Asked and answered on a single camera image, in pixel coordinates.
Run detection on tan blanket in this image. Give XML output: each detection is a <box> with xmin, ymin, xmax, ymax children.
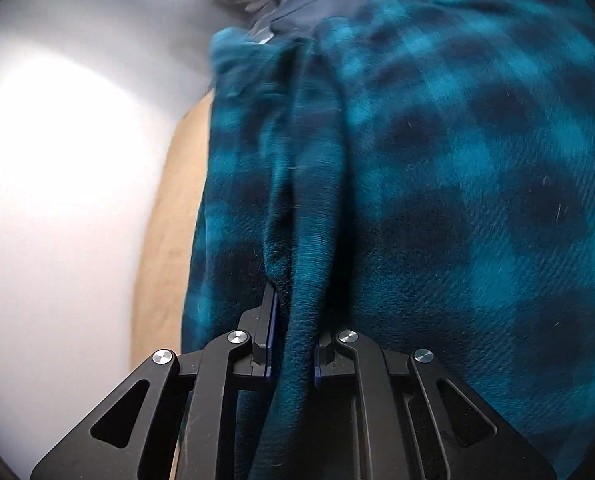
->
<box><xmin>128</xmin><ymin>92</ymin><xmax>215</xmax><ymax>480</ymax></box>

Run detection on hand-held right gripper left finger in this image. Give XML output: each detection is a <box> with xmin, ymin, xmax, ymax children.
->
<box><xmin>30</xmin><ymin>282</ymin><xmax>278</xmax><ymax>480</ymax></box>

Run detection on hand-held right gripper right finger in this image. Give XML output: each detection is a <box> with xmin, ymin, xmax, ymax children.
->
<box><xmin>313</xmin><ymin>329</ymin><xmax>561</xmax><ymax>480</ymax></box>

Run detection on navy plaid-lined fleece jacket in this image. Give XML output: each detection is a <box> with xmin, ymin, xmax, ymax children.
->
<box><xmin>180</xmin><ymin>0</ymin><xmax>595</xmax><ymax>480</ymax></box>

